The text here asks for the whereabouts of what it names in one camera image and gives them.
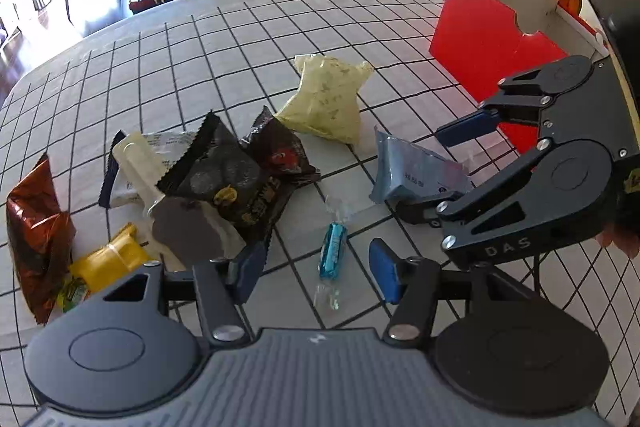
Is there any blue-grey foil packet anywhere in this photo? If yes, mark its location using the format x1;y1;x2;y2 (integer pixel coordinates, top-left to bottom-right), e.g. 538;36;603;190
370;129;473;212

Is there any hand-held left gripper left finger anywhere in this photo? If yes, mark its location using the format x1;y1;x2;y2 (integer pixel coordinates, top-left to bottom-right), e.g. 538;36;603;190
101;241;270;348

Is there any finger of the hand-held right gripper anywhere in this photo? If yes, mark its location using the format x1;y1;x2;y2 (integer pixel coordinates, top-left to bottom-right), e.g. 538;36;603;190
436;68;556;146
397;139;555;253

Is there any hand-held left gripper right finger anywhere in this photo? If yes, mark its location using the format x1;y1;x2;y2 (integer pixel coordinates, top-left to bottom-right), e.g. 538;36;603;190
369;238;506;348

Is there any brown chip bag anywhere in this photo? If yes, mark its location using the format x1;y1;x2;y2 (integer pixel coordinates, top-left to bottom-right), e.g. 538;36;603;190
6;153;77;325

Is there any checked tablecloth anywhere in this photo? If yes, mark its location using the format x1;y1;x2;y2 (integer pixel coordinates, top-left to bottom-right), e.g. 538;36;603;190
0;0;616;427

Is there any pale yellow snack packet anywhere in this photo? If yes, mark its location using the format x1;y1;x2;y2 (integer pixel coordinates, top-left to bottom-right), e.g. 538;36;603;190
274;53;375;145

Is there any blue candy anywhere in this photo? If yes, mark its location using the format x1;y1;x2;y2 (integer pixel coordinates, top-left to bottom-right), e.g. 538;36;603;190
312;194;351;310

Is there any black snack packet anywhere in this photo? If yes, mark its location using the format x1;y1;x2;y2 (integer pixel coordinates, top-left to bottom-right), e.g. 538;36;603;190
160;106;322;264

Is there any silver packet with dark edges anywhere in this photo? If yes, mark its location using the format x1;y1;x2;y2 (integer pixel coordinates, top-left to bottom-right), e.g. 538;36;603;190
97;129;198;208

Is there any person's right hand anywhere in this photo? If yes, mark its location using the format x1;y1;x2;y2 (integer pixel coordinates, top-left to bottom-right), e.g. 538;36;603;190
595;222;640;254

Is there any red cardboard box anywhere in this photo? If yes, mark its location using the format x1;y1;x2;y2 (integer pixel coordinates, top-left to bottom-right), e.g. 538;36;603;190
429;0;613;155

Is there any cream and grey snack packet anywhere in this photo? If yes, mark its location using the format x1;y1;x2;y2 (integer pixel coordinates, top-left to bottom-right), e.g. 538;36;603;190
111;132;241;273

